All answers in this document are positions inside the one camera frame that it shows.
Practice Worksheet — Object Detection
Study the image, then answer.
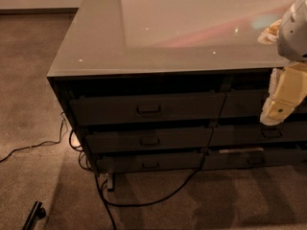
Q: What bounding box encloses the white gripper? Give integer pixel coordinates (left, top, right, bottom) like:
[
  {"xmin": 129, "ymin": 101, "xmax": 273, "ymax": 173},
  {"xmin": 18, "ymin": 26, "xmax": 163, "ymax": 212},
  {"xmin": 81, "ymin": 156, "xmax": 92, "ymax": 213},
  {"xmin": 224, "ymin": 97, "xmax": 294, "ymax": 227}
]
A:
[{"xmin": 258, "ymin": 20, "xmax": 307, "ymax": 126}]

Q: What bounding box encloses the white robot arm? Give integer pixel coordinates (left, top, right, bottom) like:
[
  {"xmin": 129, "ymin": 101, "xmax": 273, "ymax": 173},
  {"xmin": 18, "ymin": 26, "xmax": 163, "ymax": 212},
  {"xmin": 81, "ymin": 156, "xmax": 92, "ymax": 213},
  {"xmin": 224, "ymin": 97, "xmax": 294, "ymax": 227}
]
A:
[{"xmin": 258, "ymin": 0, "xmax": 307, "ymax": 126}]

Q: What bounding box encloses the grey glass-top drawer cabinet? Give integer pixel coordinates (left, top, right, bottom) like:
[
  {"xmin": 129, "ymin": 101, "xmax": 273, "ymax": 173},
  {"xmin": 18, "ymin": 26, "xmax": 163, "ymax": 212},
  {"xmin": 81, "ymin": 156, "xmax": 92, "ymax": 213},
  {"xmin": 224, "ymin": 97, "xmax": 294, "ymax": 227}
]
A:
[{"xmin": 46, "ymin": 0, "xmax": 307, "ymax": 177}]

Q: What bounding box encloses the metal cabinet leg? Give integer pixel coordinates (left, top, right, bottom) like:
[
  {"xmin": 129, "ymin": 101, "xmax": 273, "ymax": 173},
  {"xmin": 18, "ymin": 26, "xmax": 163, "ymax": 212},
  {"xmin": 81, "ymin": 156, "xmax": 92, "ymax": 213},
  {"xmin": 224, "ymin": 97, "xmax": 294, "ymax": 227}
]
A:
[{"xmin": 106, "ymin": 173, "xmax": 115, "ymax": 192}]

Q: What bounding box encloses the black bar object on floor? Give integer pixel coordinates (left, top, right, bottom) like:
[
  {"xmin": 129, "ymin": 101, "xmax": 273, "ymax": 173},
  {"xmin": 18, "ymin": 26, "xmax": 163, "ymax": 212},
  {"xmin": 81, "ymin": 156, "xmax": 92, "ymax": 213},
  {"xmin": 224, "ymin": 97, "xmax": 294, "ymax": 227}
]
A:
[{"xmin": 22, "ymin": 201, "xmax": 46, "ymax": 230}]

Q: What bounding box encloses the thick black floor cable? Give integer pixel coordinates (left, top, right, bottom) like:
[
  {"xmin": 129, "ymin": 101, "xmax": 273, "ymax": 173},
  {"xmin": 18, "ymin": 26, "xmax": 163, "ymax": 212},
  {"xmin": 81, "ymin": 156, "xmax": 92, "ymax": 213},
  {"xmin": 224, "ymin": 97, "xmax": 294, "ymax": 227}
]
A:
[{"xmin": 93, "ymin": 163, "xmax": 205, "ymax": 230}]

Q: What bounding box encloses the thin black floor cable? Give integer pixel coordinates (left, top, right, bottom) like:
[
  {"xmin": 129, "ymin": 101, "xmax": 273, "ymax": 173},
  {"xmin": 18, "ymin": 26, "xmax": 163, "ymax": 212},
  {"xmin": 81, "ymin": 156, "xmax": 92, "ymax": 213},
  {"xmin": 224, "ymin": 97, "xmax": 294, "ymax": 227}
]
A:
[{"xmin": 0, "ymin": 112, "xmax": 66, "ymax": 163}]

